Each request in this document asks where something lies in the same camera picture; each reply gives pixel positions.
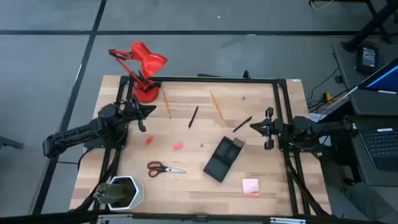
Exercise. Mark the person's leg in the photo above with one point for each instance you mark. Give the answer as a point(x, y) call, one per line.
point(373, 202)

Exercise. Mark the monitor with blue screen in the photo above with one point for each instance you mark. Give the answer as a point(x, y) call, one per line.
point(384, 79)

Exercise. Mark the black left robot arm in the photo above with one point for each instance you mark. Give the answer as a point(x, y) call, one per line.
point(77, 133)

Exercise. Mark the dark laptop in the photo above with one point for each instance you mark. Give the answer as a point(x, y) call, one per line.
point(379, 146)

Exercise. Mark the white hexagonal plant pot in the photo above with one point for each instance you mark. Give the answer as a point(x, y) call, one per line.
point(136, 193)

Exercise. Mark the dark furniture leg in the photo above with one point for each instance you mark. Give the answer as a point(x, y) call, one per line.
point(9, 142)

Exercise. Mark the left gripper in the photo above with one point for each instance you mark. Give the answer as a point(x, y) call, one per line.
point(133, 107)

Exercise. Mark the red desk lamp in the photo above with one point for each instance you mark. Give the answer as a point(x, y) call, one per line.
point(146, 62)

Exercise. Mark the black stand legs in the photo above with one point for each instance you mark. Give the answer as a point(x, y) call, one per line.
point(373, 21)

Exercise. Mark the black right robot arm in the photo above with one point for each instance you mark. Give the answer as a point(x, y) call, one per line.
point(311, 127)

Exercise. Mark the red eraser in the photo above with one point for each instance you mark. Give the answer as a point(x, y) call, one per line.
point(178, 146)
point(149, 140)

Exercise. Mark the black aluminium table frame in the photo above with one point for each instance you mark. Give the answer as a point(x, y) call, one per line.
point(217, 79)

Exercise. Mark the yellow plug connector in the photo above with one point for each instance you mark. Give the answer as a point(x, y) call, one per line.
point(327, 97)

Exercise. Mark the laptop computer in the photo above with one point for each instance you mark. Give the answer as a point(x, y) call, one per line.
point(346, 65)

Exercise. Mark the yellow pencil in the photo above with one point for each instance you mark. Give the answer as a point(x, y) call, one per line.
point(167, 104)
point(216, 105)

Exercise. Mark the green cactus plant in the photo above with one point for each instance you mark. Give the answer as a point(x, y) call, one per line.
point(109, 193)

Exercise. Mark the pink sticky note pad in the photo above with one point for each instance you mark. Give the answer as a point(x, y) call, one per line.
point(250, 186)

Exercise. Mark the black handheld screen device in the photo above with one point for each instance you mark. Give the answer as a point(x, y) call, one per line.
point(368, 57)

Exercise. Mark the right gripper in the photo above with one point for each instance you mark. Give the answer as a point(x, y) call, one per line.
point(270, 127)

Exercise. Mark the black mesh desk organizer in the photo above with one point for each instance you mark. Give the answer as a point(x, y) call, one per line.
point(224, 158)

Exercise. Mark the black pen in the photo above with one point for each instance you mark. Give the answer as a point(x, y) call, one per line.
point(242, 124)
point(193, 117)

